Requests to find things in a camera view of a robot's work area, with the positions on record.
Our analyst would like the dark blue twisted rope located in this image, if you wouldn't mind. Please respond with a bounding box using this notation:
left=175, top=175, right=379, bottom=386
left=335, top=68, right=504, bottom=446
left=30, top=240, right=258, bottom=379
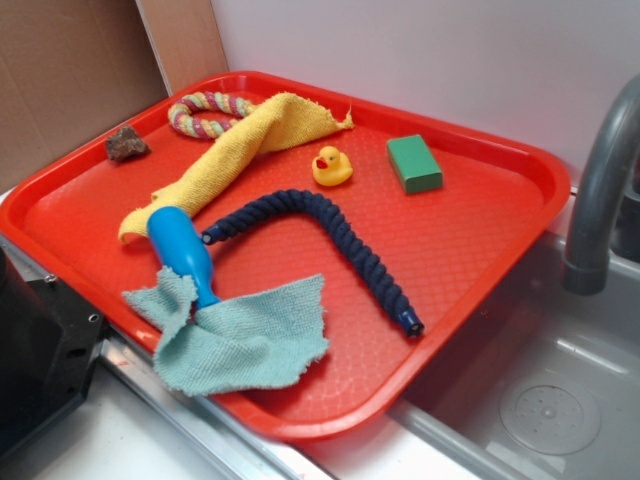
left=200, top=188, right=426, bottom=339

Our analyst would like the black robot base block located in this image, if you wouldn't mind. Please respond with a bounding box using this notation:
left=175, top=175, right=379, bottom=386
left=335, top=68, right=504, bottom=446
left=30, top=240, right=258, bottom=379
left=1, top=253, right=105, bottom=460

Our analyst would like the red plastic tray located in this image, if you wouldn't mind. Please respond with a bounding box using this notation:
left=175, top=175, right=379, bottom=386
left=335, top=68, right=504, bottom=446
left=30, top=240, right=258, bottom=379
left=1, top=72, right=570, bottom=442

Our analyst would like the yellow rubber duck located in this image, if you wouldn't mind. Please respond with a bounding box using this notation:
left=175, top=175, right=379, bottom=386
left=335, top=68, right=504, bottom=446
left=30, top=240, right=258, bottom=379
left=312, top=146, right=354, bottom=187

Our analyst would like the green rectangular block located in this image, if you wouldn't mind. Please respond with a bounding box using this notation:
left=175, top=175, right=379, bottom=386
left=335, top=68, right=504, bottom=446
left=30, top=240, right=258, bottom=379
left=387, top=135, right=444, bottom=195

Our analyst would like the teal towel cloth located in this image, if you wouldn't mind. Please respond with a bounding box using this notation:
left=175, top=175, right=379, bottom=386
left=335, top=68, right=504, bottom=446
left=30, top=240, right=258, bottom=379
left=123, top=267, right=329, bottom=396

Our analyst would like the yellow towel cloth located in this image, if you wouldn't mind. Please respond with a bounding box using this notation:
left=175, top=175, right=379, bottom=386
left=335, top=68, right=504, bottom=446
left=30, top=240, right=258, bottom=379
left=118, top=93, right=355, bottom=243

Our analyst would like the blue plastic bottle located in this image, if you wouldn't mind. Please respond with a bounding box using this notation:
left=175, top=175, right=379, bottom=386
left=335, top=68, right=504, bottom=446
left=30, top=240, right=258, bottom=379
left=147, top=206, right=220, bottom=310

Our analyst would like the brown rock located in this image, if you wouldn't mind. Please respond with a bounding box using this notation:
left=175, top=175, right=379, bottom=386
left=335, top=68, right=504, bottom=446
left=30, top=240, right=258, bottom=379
left=105, top=125, right=151, bottom=162

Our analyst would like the grey toy sink basin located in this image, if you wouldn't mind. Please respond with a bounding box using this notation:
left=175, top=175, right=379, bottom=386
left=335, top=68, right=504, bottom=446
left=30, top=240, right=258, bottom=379
left=303, top=211, right=639, bottom=479

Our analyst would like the grey sink faucet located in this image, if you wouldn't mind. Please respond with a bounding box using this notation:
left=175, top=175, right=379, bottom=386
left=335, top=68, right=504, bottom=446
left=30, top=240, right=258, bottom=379
left=561, top=76, right=639, bottom=296

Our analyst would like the brown cardboard panel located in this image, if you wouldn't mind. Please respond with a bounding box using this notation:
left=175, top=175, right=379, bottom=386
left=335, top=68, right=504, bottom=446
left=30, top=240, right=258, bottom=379
left=1, top=1, right=227, bottom=191

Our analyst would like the multicolour rope ring toy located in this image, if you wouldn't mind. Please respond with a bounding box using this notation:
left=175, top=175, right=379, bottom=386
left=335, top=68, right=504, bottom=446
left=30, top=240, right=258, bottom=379
left=167, top=91, right=258, bottom=140

